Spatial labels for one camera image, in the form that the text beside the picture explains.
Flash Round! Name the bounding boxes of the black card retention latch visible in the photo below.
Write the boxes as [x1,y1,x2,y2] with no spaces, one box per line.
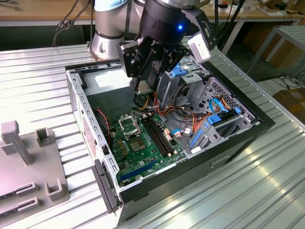
[92,158,121,214]

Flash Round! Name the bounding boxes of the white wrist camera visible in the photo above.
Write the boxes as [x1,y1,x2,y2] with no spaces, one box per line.
[183,9,219,64]

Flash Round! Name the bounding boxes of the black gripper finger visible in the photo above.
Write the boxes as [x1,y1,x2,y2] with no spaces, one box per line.
[147,46,189,91]
[116,41,153,93]

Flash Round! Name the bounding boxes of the grey metal drive cage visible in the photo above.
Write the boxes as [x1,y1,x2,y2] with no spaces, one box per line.
[156,54,211,109]

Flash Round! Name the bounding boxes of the blue data wire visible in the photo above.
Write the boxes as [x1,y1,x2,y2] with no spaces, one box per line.
[208,97,233,113]

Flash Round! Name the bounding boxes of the grey power supply unit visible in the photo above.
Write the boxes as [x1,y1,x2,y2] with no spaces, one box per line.
[81,69,137,120]

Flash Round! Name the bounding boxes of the orange red power wire bundle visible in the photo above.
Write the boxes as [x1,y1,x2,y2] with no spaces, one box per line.
[152,92,215,138]

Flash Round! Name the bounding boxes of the blue drive cage latch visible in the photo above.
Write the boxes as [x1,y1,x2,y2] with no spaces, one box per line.
[170,63,189,77]

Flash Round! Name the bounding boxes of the blue plastic bracket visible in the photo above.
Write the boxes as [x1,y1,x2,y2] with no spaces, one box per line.
[189,128,203,150]

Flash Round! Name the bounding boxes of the metal socket cover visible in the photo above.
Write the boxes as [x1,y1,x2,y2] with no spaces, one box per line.
[118,114,140,139]

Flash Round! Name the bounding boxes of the green motherboard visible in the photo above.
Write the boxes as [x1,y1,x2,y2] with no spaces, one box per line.
[110,112,188,188]

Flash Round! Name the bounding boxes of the black case fan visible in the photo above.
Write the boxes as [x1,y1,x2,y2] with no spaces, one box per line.
[94,107,113,146]

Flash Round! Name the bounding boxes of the black tripod stand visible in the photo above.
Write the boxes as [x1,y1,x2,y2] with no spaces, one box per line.
[218,0,246,52]

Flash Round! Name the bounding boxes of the grey parts rack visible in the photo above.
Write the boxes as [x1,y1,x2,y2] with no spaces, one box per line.
[0,120,71,222]

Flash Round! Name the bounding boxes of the beige board connector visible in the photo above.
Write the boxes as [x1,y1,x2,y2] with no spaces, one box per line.
[163,128,174,142]

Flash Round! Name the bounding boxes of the stacked cardboard boxes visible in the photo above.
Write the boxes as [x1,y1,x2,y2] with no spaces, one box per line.
[243,22,300,69]

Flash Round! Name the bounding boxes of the blue disk carrier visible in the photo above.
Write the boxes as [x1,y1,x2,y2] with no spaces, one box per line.
[206,107,241,126]

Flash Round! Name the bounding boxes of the thin cable with connectors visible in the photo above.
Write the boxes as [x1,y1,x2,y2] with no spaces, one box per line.
[51,0,94,48]

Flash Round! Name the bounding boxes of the blue expansion slot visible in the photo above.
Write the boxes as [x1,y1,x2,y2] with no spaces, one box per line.
[120,159,158,182]

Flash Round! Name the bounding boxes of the brown cardboard box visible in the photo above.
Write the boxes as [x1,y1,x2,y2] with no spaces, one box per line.
[273,87,305,122]

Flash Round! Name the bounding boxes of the wire locking lever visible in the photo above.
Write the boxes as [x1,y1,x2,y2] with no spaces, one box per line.
[132,112,141,137]

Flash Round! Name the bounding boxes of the perforated metal cage panel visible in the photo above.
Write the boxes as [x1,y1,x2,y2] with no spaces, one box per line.
[190,76,262,125]

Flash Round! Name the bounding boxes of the wooden workbench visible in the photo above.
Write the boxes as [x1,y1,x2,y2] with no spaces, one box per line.
[0,0,305,27]

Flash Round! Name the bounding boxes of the white box with red mark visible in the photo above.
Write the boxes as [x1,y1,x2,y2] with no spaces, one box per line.
[218,1,244,14]

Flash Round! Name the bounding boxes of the black open PC case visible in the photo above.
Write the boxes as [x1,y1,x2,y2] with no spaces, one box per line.
[64,49,276,226]

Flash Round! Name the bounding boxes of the silver CPU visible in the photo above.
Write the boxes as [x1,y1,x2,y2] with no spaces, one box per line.
[134,80,154,95]

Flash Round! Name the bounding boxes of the brown cardboard tray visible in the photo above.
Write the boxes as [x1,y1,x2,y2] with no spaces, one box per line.
[256,0,305,17]

